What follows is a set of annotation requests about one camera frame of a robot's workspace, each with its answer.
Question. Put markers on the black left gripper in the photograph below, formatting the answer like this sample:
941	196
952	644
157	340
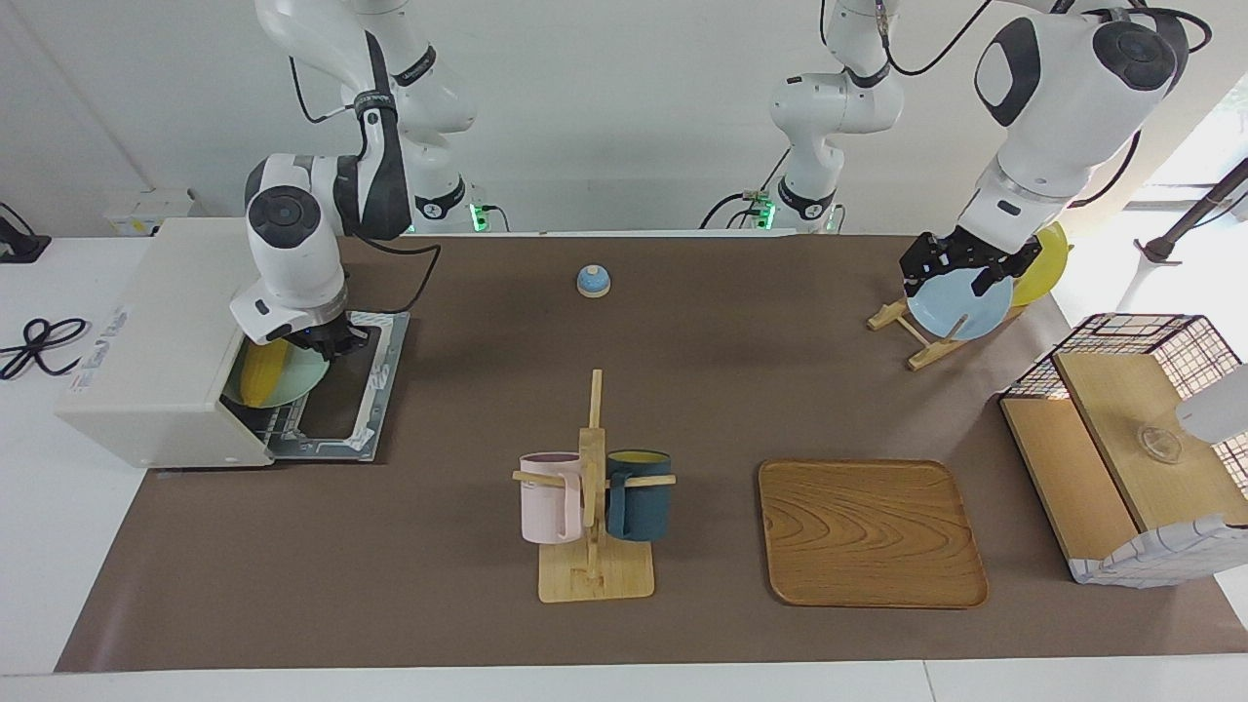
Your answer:
957	255

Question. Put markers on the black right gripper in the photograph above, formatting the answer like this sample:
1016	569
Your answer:
331	336

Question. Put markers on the mint green plate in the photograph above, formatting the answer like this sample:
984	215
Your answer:
307	375

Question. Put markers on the yellow corn cob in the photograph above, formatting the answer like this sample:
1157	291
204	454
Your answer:
261	375

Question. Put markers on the white toaster oven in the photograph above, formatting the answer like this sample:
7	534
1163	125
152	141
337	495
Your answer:
156	341

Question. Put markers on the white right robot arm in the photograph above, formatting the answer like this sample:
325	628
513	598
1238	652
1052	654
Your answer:
292	244

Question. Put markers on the light blue plate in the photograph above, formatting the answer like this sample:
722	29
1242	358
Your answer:
951	312

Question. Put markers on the wooden plate rack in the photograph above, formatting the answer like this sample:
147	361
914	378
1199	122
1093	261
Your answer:
926	353

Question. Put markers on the yellow plate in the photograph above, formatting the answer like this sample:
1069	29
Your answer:
1043	263

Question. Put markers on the brown table mat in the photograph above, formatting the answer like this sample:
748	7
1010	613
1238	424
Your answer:
439	546

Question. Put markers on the white power strip box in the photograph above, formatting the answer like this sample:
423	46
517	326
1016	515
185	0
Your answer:
146	210

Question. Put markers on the pink mug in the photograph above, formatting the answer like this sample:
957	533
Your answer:
546	502

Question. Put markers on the small blue call bell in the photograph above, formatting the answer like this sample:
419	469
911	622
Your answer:
593	283

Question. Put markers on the black stand pole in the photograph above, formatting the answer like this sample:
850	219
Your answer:
1194	214

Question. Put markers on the wooden serving tray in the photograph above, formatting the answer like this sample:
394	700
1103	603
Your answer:
868	536

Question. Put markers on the small clear glass dish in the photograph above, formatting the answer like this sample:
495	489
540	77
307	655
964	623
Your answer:
1160	444

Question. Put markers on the white rounded device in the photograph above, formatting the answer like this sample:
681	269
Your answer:
1219	409

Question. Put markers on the dark teal mug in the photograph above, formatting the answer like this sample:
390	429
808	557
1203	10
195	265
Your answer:
643	507

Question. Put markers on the wooden mug rack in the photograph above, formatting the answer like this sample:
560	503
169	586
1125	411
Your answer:
595	580

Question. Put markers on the black clamp mount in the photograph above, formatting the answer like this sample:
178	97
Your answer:
19	246

